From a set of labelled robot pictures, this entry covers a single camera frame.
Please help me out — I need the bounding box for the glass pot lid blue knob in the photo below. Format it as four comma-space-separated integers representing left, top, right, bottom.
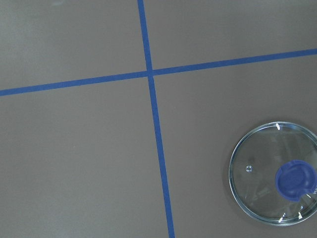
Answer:
228, 121, 317, 226

